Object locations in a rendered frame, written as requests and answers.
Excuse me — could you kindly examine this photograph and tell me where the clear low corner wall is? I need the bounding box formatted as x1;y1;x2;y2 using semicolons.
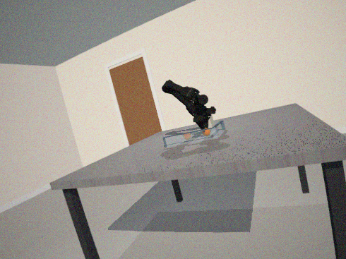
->
164;121;225;147

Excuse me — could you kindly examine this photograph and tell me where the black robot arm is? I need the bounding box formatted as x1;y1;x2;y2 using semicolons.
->
162;79;216;117

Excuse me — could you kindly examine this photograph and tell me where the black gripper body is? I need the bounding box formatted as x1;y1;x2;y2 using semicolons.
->
193;105;211;122

